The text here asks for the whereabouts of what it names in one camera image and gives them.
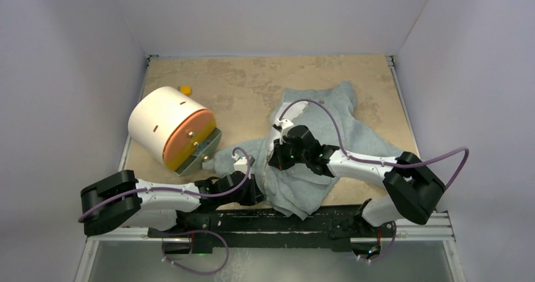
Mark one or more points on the small yellow object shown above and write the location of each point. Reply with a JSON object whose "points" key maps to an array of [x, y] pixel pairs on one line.
{"points": [[186, 90]]}

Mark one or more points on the white and orange cylinder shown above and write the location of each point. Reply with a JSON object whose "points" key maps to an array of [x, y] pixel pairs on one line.
{"points": [[170, 125]]}

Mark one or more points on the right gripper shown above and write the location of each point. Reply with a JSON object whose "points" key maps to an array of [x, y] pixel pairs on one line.
{"points": [[277, 160]]}

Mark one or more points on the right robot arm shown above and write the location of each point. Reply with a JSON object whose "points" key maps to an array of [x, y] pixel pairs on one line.
{"points": [[413, 190]]}

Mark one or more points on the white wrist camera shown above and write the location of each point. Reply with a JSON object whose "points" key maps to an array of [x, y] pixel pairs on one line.
{"points": [[243, 164], [280, 129]]}

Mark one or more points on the grey zip jacket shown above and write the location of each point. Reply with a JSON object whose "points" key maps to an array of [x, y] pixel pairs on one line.
{"points": [[294, 179]]}

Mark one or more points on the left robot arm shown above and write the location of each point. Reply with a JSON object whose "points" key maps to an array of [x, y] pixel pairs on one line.
{"points": [[123, 200]]}

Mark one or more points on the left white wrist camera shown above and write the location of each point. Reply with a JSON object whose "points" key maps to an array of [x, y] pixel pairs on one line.
{"points": [[243, 164]]}

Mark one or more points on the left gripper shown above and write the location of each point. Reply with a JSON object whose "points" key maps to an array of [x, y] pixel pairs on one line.
{"points": [[254, 193]]}

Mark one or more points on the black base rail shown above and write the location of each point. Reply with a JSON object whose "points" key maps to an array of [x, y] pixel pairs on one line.
{"points": [[330, 227]]}

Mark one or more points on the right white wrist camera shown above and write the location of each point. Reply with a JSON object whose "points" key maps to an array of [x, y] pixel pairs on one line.
{"points": [[280, 129]]}

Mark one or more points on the grey metal bracket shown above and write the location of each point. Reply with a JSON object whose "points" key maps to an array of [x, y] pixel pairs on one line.
{"points": [[203, 152]]}

